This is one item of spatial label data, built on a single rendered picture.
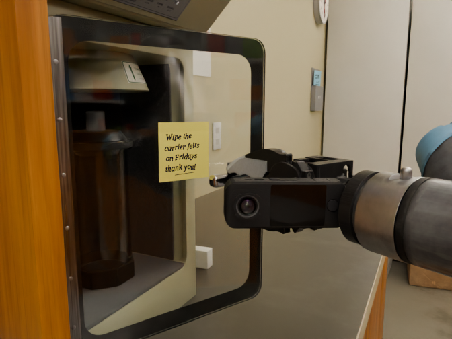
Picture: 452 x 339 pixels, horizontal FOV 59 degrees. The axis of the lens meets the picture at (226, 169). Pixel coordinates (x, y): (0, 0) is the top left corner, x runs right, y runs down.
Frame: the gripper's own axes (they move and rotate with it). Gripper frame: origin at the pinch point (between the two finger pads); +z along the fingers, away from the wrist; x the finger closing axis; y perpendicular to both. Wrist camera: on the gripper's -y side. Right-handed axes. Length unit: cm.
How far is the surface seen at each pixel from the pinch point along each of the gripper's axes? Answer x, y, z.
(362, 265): -26, 44, 9
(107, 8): 21.0, -12.3, 7.8
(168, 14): 22.0, -2.6, 10.8
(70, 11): 20.1, -16.7, 7.6
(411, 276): -113, 237, 99
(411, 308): -120, 206, 81
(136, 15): 21.1, -7.9, 9.6
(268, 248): -26, 34, 30
